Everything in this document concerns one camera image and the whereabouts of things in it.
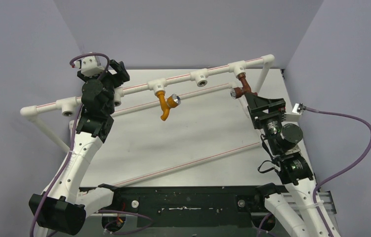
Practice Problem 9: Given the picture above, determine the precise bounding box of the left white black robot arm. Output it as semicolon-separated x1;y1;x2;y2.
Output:
29;53;130;237

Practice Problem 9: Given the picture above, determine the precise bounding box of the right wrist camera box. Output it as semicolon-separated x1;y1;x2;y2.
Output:
283;103;305;122

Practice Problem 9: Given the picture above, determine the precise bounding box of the white pipe frame with tees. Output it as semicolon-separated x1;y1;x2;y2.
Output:
20;54;276;187

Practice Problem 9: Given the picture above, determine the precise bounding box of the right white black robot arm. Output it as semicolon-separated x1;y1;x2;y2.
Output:
244;92;340;237

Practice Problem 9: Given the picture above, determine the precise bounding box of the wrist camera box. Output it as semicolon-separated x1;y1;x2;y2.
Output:
283;103;305;122
72;55;105;78

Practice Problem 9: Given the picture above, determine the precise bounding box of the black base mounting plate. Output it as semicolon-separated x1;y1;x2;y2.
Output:
79;185;299;229

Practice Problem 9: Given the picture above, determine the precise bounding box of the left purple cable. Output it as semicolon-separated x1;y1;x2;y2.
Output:
29;52;155;237

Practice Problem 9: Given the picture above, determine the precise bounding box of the red-brown water faucet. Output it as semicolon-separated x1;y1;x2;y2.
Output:
230;73;258;99

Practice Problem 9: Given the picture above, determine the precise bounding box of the orange water faucet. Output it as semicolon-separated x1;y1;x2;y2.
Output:
156;90;181;121

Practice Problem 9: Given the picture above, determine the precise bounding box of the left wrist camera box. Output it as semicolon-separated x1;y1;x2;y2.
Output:
72;55;105;78

